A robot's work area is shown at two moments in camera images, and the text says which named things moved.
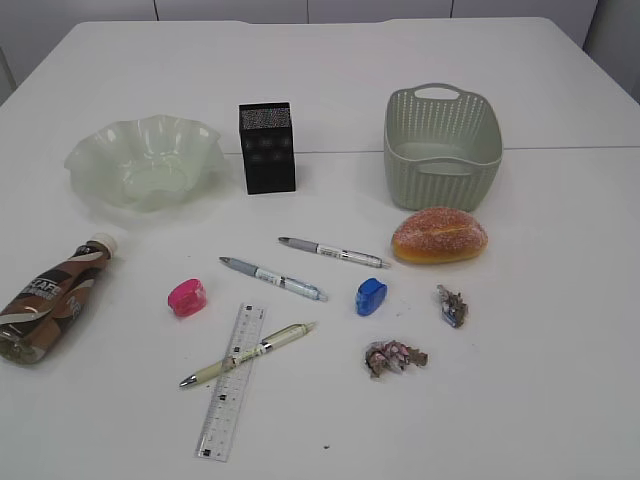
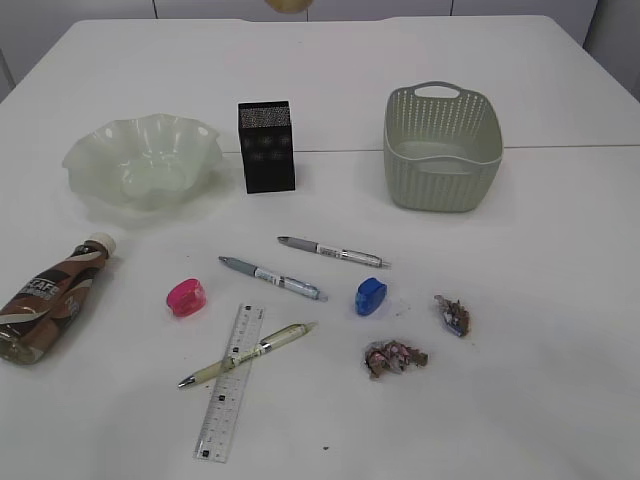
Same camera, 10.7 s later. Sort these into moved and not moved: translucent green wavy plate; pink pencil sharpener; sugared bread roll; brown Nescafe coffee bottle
Moved: sugared bread roll
Not moved: pink pencil sharpener; brown Nescafe coffee bottle; translucent green wavy plate
